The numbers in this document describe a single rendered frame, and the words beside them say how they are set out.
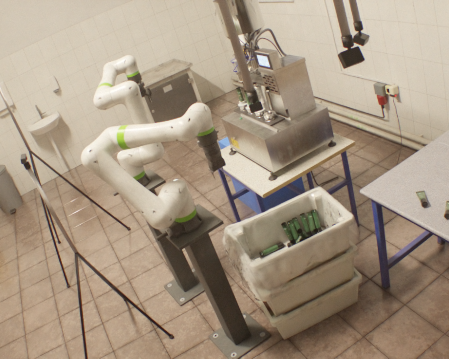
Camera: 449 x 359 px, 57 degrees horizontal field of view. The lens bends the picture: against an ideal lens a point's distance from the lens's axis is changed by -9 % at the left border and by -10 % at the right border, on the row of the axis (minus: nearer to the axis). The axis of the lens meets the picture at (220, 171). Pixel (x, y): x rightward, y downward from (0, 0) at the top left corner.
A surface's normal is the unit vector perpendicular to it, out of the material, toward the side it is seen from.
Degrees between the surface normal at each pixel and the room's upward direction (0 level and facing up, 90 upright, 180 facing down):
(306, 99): 90
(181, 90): 90
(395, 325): 0
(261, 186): 0
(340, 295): 96
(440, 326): 0
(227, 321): 90
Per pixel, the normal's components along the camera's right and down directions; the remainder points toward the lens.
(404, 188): -0.30, -0.84
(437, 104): -0.85, 0.45
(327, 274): 0.32, 0.46
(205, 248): 0.51, 0.27
